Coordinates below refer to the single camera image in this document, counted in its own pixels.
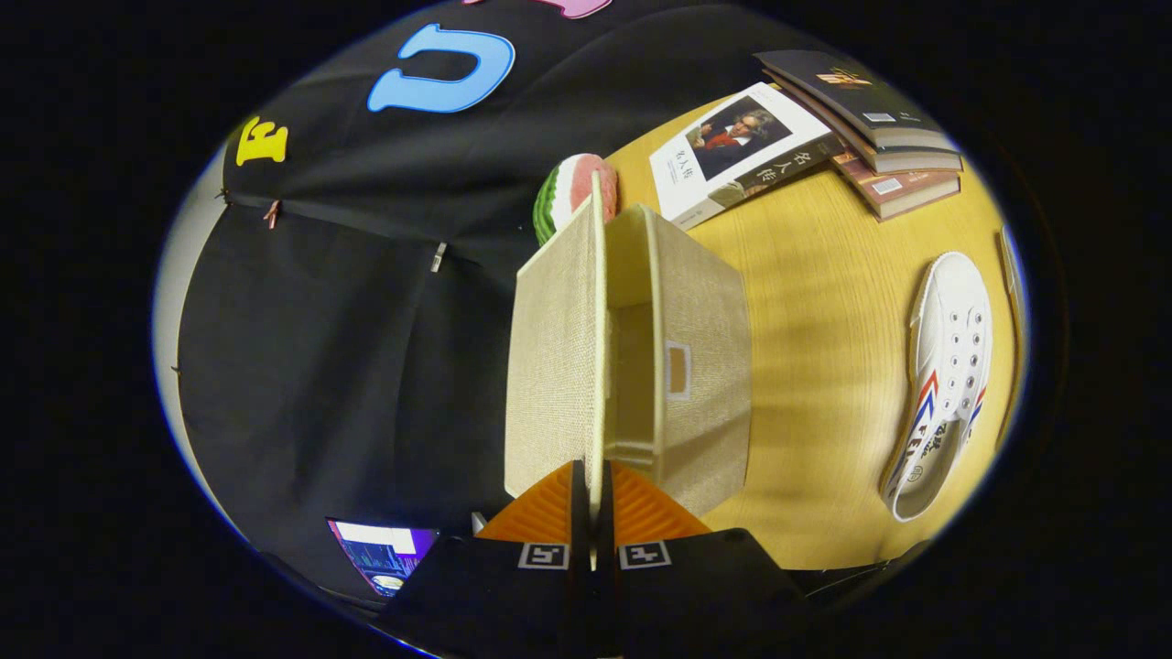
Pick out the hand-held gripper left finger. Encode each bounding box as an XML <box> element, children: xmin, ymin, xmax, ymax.
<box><xmin>374</xmin><ymin>459</ymin><xmax>591</xmax><ymax>659</ymax></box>

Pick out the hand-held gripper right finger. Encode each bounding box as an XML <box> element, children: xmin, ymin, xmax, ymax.
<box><xmin>600</xmin><ymin>459</ymin><xmax>816</xmax><ymax>659</ymax></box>

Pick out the beige fabric storage box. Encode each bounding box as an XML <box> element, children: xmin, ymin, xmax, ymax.
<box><xmin>504</xmin><ymin>172</ymin><xmax>754</xmax><ymax>518</ymax></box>

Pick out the computer monitor screen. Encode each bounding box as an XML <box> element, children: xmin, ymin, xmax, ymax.
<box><xmin>327</xmin><ymin>518</ymin><xmax>440</xmax><ymax>598</ymax></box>

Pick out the watermelon slice toy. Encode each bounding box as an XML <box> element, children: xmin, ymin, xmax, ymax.
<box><xmin>533</xmin><ymin>153</ymin><xmax>620</xmax><ymax>246</ymax></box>

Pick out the white book with portrait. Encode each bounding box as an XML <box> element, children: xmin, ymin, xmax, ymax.
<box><xmin>648</xmin><ymin>82</ymin><xmax>848</xmax><ymax>230</ymax></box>

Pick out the brown cover book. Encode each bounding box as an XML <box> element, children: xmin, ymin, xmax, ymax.
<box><xmin>829</xmin><ymin>151</ymin><xmax>962</xmax><ymax>222</ymax></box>

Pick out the dark book with white pages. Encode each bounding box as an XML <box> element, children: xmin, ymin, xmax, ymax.
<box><xmin>778</xmin><ymin>82</ymin><xmax>964</xmax><ymax>175</ymax></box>

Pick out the black hardcover book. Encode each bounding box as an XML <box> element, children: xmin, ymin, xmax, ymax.
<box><xmin>755</xmin><ymin>49</ymin><xmax>962</xmax><ymax>152</ymax></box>

